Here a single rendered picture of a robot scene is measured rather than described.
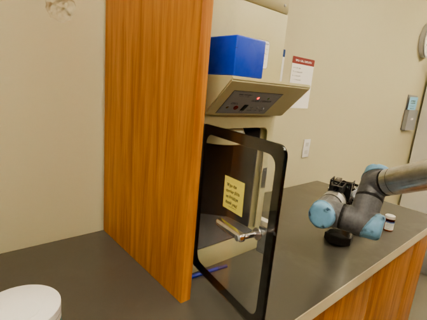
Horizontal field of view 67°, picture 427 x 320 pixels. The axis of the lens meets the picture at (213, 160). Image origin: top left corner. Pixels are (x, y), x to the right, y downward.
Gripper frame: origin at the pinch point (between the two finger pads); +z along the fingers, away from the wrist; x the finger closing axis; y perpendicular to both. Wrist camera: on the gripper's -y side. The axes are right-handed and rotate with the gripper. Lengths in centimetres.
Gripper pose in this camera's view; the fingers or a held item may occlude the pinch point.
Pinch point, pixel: (346, 190)
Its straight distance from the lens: 130.0
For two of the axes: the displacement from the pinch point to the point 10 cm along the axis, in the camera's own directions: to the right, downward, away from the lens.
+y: 0.6, -9.6, -2.6
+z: 5.6, -1.9, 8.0
